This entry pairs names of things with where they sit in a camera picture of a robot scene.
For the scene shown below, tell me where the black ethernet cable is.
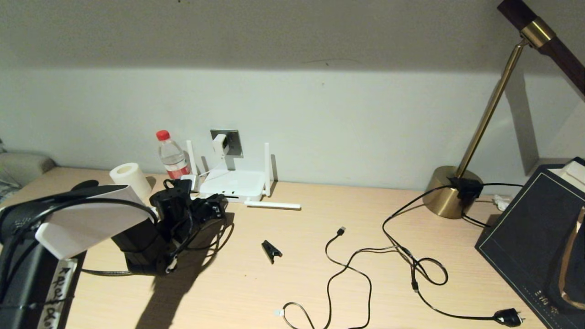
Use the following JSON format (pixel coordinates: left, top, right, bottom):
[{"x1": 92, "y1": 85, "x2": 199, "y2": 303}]
[{"x1": 82, "y1": 194, "x2": 234, "y2": 276}]

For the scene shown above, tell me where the white router with antennas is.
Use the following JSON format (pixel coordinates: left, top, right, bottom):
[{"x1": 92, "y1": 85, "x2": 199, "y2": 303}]
[{"x1": 185, "y1": 142, "x2": 302, "y2": 210}]

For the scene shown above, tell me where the clear water bottle red cap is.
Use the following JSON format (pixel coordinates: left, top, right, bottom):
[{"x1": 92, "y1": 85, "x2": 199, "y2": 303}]
[{"x1": 156, "y1": 130, "x2": 191, "y2": 180}]

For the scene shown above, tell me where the small black clip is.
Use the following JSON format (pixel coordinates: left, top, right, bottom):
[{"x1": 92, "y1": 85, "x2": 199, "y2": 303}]
[{"x1": 262, "y1": 240, "x2": 283, "y2": 265}]

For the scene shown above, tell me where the white paper roll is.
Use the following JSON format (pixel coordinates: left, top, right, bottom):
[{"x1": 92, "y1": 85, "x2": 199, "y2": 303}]
[{"x1": 110, "y1": 163, "x2": 152, "y2": 199}]

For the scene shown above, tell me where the white handwritten label tape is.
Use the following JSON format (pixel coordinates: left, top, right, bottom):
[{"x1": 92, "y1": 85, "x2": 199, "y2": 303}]
[{"x1": 39, "y1": 258, "x2": 78, "y2": 329}]

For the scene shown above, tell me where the grey cushion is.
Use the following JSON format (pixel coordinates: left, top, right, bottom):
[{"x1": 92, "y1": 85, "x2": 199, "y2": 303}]
[{"x1": 0, "y1": 152, "x2": 56, "y2": 186}]

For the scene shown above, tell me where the patterned cloth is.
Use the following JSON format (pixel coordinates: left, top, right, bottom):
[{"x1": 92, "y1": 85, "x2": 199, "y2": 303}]
[{"x1": 0, "y1": 180, "x2": 21, "y2": 202}]

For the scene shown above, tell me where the brass desk lamp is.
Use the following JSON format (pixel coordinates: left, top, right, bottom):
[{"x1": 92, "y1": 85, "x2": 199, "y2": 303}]
[{"x1": 424, "y1": 0, "x2": 585, "y2": 219}]

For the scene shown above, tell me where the white box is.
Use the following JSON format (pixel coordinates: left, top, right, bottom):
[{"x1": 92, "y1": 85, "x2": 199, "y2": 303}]
[{"x1": 551, "y1": 161, "x2": 585, "y2": 191}]

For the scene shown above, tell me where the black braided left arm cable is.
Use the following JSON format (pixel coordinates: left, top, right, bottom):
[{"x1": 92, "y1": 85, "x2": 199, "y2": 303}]
[{"x1": 169, "y1": 215, "x2": 195, "y2": 261}]

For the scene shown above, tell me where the grey wall socket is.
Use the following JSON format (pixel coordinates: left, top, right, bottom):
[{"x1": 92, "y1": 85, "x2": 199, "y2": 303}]
[{"x1": 210, "y1": 130, "x2": 242, "y2": 157}]

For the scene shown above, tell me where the black USB cable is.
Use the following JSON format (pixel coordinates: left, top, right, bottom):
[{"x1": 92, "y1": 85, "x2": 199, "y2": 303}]
[{"x1": 274, "y1": 226, "x2": 419, "y2": 329}]

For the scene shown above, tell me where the black lamp power cord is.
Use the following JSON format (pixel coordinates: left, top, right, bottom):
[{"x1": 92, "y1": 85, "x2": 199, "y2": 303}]
[{"x1": 383, "y1": 177, "x2": 526, "y2": 328}]

